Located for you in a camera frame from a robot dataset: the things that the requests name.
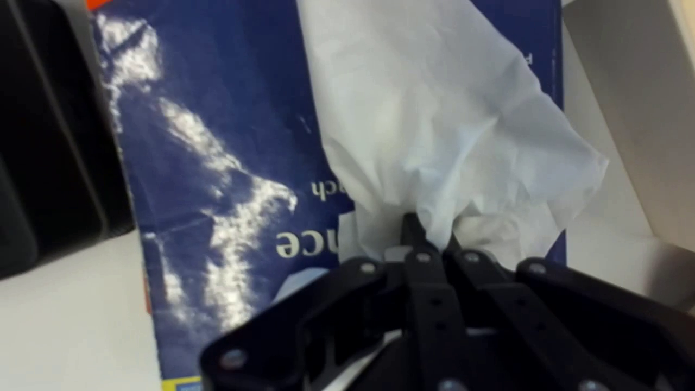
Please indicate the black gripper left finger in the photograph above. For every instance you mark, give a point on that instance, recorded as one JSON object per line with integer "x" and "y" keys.
{"x": 398, "y": 315}

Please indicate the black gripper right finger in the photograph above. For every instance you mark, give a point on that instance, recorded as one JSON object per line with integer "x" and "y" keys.
{"x": 578, "y": 330}

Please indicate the white paper towel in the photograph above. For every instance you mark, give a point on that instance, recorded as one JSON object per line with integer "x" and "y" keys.
{"x": 427, "y": 108}

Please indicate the blue and yellow book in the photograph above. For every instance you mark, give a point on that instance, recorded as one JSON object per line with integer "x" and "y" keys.
{"x": 221, "y": 145}

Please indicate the black box device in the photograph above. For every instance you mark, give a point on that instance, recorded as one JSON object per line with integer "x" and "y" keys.
{"x": 62, "y": 186}

